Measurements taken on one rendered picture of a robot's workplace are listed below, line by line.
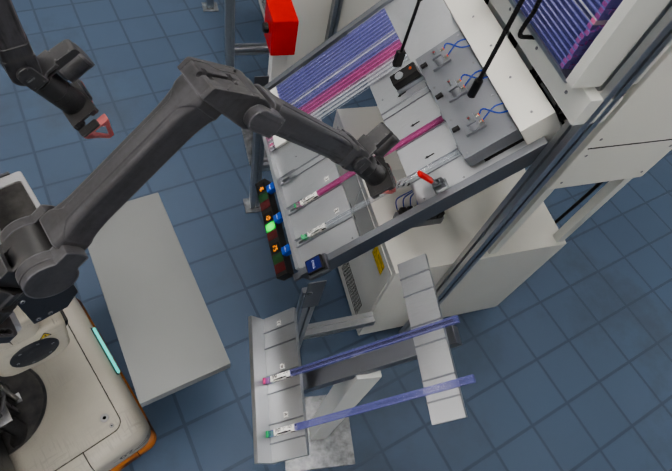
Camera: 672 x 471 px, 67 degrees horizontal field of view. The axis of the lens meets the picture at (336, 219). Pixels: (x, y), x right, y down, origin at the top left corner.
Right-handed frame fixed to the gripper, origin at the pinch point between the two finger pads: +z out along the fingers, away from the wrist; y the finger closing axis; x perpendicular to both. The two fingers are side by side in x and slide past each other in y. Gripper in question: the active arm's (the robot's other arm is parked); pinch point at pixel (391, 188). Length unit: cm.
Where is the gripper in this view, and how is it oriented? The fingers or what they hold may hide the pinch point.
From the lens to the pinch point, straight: 133.0
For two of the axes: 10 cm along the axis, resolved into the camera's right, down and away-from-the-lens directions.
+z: 4.9, 3.2, 8.1
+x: -8.3, 4.5, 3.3
